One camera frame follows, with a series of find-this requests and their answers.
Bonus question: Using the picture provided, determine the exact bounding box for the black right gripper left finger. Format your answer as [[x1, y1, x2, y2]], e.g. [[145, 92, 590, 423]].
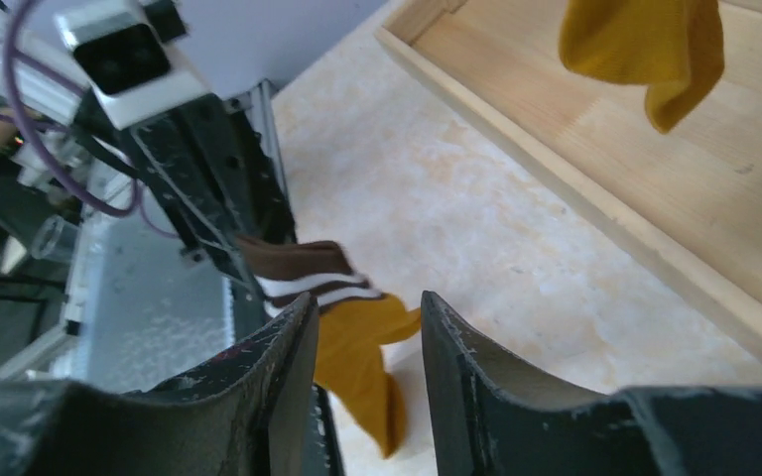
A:
[[0, 295, 343, 475]]

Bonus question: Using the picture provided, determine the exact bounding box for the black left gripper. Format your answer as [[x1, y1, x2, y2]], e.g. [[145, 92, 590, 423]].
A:
[[71, 92, 296, 293]]

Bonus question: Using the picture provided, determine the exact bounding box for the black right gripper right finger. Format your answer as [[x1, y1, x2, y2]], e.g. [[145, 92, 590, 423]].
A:
[[421, 292, 762, 475]]

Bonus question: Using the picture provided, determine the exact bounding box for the mustard sock striped cuff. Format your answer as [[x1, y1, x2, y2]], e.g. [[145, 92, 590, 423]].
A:
[[239, 237, 421, 457]]

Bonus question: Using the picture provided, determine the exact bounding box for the mustard yellow sock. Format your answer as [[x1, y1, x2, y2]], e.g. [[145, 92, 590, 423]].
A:
[[558, 0, 725, 134]]

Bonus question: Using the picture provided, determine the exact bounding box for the wooden hanger stand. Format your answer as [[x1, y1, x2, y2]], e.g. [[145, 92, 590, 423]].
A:
[[376, 1, 762, 363]]

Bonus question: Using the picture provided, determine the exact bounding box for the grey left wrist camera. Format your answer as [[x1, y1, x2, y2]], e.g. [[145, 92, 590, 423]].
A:
[[54, 0, 211, 130]]

